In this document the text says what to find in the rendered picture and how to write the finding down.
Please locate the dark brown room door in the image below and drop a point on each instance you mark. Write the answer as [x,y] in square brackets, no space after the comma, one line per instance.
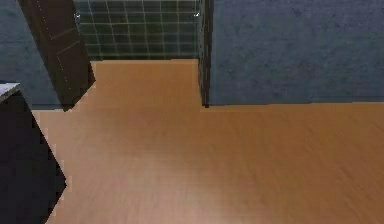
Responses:
[60,50]

